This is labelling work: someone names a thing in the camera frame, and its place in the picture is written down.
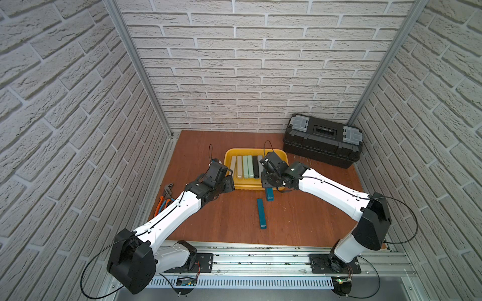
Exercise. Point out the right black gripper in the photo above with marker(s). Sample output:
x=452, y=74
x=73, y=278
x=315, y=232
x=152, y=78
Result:
x=264, y=179

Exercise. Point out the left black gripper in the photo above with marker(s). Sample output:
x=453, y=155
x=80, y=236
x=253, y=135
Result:
x=224, y=182

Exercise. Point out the grey pruner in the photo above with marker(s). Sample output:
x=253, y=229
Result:
x=260, y=158

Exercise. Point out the black folding pruner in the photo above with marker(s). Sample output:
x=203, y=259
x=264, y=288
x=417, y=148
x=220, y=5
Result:
x=255, y=164

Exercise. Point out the teal pruner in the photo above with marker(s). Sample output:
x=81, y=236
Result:
x=269, y=194
x=261, y=213

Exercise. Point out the yellow plastic tray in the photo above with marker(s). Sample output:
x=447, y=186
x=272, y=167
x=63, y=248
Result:
x=250, y=183

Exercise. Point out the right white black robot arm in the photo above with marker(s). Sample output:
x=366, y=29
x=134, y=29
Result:
x=371, y=212

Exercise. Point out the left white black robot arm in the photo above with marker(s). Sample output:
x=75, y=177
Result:
x=137, y=256

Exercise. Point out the black plastic toolbox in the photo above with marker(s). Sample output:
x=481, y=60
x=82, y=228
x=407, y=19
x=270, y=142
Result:
x=323, y=140

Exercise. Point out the orange handled pliers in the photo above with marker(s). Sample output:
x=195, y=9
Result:
x=165, y=199

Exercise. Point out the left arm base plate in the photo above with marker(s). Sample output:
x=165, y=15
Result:
x=203, y=263

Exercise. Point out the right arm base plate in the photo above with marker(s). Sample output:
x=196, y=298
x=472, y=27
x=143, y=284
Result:
x=328, y=263

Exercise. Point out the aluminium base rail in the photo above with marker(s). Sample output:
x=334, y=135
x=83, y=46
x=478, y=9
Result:
x=240, y=265

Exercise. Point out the left aluminium corner post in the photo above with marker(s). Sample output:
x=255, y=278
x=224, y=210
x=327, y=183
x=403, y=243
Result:
x=128, y=41

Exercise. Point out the aluminium corner post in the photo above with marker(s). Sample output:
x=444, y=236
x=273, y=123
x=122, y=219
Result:
x=406, y=27
x=128, y=41

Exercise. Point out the right aluminium corner post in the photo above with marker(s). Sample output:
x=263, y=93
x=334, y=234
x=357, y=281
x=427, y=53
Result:
x=406, y=27

